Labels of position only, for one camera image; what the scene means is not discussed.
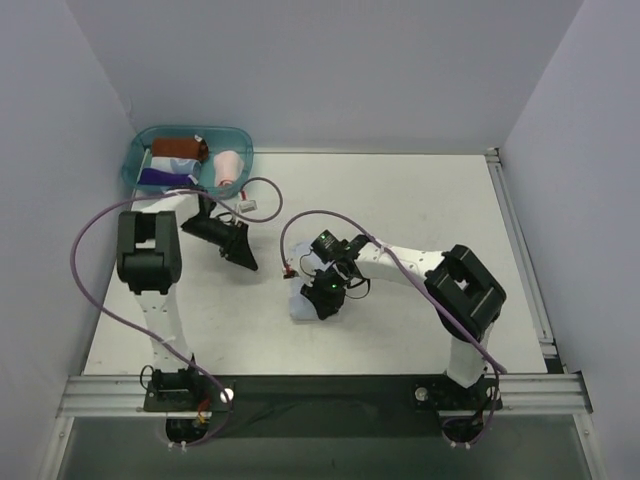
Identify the light blue towel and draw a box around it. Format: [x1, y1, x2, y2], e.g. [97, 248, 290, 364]
[289, 241, 329, 322]

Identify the pink striped towel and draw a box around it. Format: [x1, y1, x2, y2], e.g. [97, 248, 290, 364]
[213, 150, 244, 188]

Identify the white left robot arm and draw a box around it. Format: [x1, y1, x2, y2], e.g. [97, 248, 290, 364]
[116, 190, 258, 412]

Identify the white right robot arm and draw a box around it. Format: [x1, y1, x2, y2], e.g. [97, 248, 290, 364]
[291, 231, 507, 410]

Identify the white blue rolled towel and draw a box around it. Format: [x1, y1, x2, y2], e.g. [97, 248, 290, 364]
[149, 156, 201, 177]

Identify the purple rolled towel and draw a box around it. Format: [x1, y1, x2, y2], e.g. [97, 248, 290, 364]
[138, 168, 198, 187]

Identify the brown rolled towel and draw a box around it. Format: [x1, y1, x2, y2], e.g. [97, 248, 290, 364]
[151, 137, 209, 163]

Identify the teal plastic bin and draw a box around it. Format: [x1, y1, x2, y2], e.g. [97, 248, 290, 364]
[121, 125, 254, 200]

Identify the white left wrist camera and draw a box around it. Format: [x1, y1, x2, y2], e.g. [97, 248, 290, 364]
[236, 199, 258, 214]

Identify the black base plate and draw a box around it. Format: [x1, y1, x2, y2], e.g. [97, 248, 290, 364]
[142, 374, 503, 445]

